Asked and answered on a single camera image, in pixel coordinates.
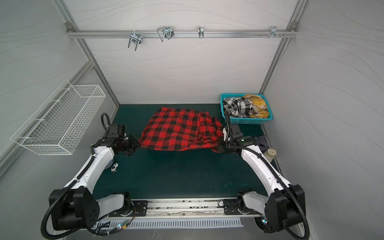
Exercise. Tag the small metal clip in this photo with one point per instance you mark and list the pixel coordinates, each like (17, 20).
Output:
(114, 168)

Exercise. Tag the metal hook bracket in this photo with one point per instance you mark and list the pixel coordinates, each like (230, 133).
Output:
(273, 34)

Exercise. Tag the white slotted cable duct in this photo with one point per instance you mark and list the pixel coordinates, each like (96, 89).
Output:
(185, 223)

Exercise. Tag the horizontal aluminium rail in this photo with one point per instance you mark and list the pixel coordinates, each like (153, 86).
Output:
(179, 34)

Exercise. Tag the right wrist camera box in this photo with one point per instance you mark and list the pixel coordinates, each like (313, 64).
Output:
(235, 132)

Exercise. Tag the yellow plaid shirt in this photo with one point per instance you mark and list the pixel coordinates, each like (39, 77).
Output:
(260, 109)

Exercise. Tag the blue white ceramic bowl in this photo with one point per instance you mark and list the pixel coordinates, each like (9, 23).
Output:
(109, 164)

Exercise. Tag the metal u-bolt clamp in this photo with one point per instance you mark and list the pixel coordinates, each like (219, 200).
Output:
(165, 32)
(134, 40)

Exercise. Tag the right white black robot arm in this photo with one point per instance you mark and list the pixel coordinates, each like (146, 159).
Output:
(284, 207)

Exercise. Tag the dark grey plastic part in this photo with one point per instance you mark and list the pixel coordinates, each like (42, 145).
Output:
(262, 143)

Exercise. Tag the red black plaid shirt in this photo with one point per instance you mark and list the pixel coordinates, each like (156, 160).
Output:
(182, 130)

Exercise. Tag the grey black plaid shirt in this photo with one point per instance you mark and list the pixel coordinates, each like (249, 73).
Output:
(238, 107)

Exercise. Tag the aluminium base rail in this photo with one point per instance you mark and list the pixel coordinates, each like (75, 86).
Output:
(190, 208)

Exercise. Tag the small metal bracket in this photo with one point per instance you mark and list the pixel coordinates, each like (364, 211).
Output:
(201, 32)

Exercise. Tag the white wire basket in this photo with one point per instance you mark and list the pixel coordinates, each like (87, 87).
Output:
(58, 125)

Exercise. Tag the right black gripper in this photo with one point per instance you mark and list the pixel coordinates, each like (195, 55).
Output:
(223, 144)

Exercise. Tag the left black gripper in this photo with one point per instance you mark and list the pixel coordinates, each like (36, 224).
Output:
(136, 145)

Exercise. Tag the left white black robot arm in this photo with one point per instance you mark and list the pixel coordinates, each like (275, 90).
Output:
(74, 207)

